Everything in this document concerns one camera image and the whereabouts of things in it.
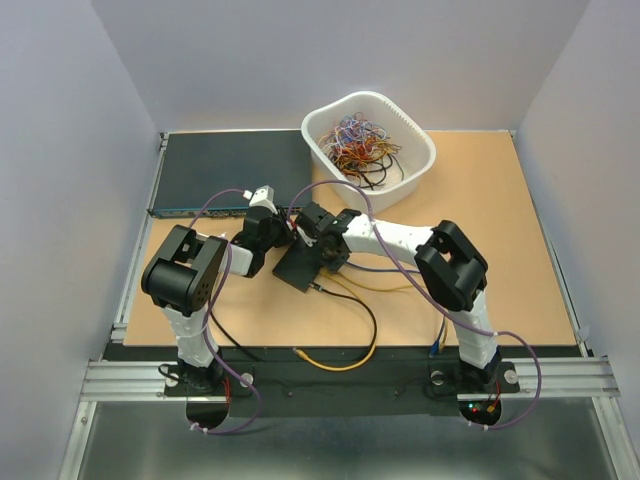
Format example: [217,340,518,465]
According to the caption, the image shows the yellow ethernet cable front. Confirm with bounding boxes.
[292,272,377,372]

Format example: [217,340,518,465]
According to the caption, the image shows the yellow ethernet cable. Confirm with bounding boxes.
[292,272,377,372]
[322,269,449,354]

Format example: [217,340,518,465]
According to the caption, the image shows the small black network switch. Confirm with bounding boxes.
[272,238,323,293]

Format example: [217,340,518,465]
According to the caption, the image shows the black ethernet cable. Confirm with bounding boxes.
[212,279,379,363]

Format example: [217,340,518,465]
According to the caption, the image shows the blue ethernet cable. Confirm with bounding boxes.
[347,259,449,359]

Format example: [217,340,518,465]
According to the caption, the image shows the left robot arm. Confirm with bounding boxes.
[141,206,293,394]

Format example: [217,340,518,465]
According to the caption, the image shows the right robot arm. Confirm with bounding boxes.
[294,203,501,390]

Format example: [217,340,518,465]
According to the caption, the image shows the white plastic bin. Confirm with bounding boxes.
[301,91,437,213]

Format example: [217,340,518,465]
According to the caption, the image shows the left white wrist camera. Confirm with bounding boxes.
[242,185,277,213]

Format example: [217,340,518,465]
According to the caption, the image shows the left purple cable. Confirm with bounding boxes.
[187,188,264,438]

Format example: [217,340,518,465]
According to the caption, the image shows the tangled coloured wires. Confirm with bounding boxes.
[320,110,405,193]

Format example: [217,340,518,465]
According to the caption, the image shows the large rack network switch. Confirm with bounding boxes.
[149,130,312,218]

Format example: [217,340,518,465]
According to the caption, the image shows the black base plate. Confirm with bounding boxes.
[99,343,581,419]

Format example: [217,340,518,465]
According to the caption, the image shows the aluminium rail frame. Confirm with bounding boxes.
[62,131,637,479]

